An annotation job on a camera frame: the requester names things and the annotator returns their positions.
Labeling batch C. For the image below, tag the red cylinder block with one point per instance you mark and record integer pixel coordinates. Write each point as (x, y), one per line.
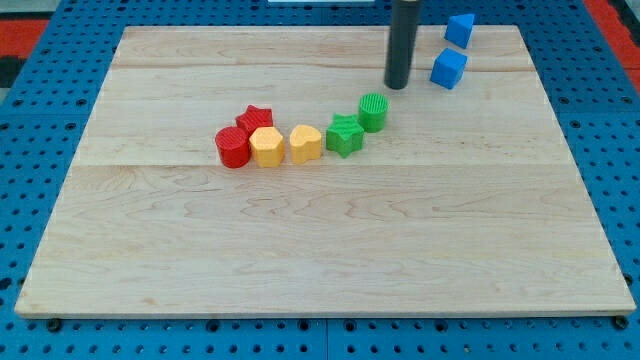
(233, 146)

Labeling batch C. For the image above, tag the blue cube block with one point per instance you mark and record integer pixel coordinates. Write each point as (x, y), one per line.
(448, 68)

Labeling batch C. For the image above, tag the yellow heart block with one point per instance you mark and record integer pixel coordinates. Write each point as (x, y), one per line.
(305, 144)

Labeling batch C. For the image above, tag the yellow hexagon block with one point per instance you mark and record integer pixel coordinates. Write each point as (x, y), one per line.
(267, 147)

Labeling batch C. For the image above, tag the blue triangle block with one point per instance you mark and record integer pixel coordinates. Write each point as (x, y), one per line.
(459, 29)

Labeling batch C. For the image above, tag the red star block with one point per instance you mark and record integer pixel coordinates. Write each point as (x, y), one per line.
(253, 118)

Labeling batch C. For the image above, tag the green cylinder block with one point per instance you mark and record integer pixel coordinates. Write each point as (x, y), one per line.
(372, 112)

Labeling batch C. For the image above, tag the light wooden board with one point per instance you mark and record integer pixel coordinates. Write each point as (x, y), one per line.
(467, 204)

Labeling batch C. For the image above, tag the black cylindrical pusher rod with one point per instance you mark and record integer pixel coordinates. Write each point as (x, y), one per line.
(405, 15)

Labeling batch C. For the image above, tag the green star block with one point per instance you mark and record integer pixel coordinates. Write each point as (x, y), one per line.
(344, 135)

